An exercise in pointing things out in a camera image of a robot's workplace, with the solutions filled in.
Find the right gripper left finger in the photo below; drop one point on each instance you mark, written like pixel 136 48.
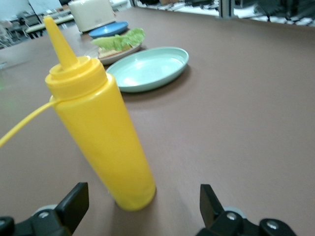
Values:
pixel 71 211

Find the yellow squeeze bottle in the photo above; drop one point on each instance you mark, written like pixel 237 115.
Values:
pixel 103 135

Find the green lettuce leaf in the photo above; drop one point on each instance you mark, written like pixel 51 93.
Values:
pixel 128 37

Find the brown bread slice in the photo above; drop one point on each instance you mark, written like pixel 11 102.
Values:
pixel 108 52

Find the beige plate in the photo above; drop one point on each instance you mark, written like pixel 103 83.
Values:
pixel 110 60

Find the cream white toaster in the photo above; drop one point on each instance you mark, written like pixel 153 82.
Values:
pixel 91 14

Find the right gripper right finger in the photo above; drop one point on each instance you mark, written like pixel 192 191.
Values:
pixel 214 218

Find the aluminium frame post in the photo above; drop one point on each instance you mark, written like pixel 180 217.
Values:
pixel 226 8

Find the blue plate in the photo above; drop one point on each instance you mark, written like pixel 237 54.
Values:
pixel 110 30

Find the white background desk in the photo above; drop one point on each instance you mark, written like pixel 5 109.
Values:
pixel 41 26

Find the mint green plate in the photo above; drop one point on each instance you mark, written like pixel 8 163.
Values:
pixel 147 70

